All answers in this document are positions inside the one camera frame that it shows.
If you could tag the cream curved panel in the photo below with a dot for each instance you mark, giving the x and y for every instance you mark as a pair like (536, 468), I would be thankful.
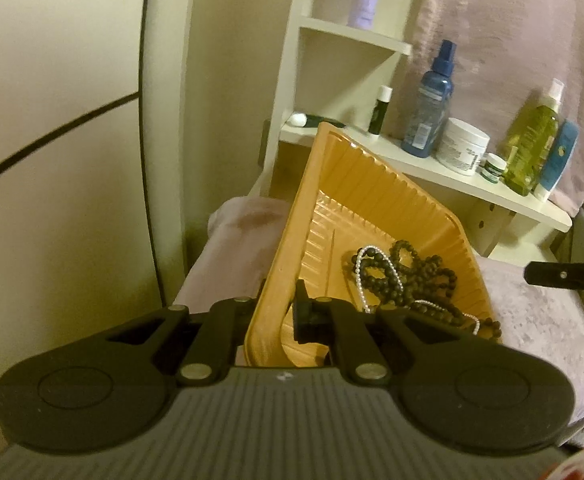
(166, 110)

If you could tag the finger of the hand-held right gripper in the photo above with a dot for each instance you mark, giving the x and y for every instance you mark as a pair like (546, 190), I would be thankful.
(557, 275)

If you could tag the small green jar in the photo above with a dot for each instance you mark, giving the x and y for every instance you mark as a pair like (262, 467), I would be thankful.
(493, 170)

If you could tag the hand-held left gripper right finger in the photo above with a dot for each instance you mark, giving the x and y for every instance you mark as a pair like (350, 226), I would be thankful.
(304, 315)

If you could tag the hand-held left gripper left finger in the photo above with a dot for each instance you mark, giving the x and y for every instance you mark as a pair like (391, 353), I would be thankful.
(231, 310)

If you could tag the blue and white tube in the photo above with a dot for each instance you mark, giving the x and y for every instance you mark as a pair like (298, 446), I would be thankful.
(557, 165)

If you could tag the white wooden shelf unit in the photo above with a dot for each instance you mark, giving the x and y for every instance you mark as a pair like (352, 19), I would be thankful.
(422, 165)

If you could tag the white pearl strand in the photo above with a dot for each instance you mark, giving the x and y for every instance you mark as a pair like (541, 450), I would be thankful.
(358, 282)

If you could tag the orange plastic tray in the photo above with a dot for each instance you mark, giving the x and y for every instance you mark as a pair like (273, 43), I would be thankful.
(342, 195)

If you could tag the black tube white cap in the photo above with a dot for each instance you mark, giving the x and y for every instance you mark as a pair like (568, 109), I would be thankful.
(298, 120)

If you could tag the white cream jar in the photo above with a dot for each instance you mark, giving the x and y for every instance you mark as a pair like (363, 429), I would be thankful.
(462, 147)

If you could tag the hanging pink towel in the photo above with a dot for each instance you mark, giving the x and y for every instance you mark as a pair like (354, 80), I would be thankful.
(512, 25)

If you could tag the blue spray bottle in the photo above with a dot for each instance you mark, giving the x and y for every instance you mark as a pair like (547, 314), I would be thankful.
(427, 110)

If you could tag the lip balm stick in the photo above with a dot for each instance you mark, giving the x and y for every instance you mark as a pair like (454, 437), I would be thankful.
(379, 112)

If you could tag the green spray bottle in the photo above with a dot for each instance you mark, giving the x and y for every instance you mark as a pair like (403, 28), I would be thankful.
(529, 150)

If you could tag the red and white packet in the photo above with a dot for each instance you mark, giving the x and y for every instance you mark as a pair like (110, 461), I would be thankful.
(579, 465)

